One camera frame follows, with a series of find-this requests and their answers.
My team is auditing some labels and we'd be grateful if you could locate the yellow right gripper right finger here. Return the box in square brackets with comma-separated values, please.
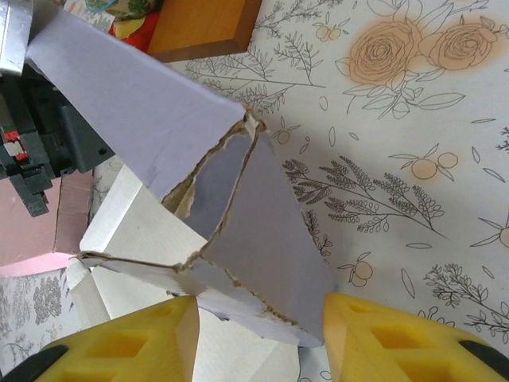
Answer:
[322, 293, 509, 382]

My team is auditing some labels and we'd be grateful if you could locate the leaf pattern bowl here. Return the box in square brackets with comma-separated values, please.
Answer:
[85, 0, 164, 21]

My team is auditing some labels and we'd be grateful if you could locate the red gift packet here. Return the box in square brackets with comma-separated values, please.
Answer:
[111, 11, 164, 55]

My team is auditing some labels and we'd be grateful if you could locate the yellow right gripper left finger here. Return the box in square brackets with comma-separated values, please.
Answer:
[0, 296, 200, 382]

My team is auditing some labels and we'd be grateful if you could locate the pink paper box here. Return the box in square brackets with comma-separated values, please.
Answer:
[0, 170, 95, 279]

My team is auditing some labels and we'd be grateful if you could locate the gold wire stand, wooden base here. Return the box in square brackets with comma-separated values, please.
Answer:
[146, 0, 263, 64]

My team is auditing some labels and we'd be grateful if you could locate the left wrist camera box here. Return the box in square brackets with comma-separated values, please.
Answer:
[0, 0, 33, 77]

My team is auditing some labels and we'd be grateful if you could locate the lavender paper box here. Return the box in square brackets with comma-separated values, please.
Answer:
[25, 7, 337, 382]

